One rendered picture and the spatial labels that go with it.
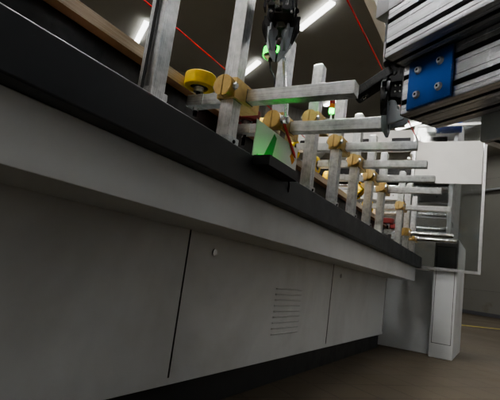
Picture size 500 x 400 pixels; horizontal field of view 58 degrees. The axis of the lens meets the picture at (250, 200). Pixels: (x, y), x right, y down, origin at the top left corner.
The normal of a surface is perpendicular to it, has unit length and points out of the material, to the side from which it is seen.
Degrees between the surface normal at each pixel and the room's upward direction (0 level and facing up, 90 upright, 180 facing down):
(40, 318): 90
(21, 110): 90
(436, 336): 90
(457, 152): 90
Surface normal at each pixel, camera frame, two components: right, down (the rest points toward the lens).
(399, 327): -0.47, -0.20
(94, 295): 0.87, 0.04
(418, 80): -0.89, -0.18
